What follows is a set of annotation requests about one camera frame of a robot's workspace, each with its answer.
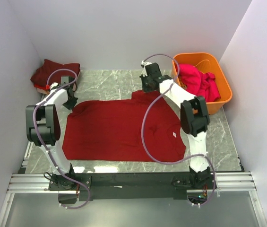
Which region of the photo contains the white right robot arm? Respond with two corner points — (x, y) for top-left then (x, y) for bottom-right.
(140, 61), (213, 189)

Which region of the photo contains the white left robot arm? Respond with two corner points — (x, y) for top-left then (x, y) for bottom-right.
(26, 76), (78, 190)

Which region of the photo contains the pink folded t-shirt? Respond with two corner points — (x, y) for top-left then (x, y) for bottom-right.
(73, 83), (78, 92)

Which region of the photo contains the orange folded t-shirt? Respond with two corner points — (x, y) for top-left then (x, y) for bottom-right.
(34, 84), (49, 94)

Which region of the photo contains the dark red folded t-shirt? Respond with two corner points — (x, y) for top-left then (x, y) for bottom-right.
(31, 59), (80, 87)

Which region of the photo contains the pink t-shirt in basket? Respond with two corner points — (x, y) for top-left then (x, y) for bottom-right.
(178, 64), (221, 102)

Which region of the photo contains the orange plastic basket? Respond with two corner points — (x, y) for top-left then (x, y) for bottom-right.
(173, 52), (233, 115)

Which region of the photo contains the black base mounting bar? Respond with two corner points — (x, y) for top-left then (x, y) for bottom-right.
(48, 172), (216, 204)

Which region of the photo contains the aluminium frame rail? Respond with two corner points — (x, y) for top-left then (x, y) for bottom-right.
(0, 172), (267, 227)

